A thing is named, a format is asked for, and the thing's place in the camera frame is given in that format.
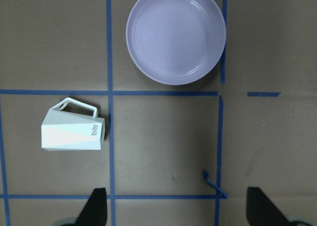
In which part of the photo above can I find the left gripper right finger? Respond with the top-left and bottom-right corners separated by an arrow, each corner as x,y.
247,187 -> 290,226

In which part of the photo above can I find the lavender plate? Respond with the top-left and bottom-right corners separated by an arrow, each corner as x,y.
126,0 -> 226,86

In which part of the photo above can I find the white faceted mug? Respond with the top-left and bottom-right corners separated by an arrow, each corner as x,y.
41,97 -> 106,151

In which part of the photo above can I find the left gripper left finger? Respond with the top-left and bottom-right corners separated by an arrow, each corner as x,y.
76,188 -> 107,226

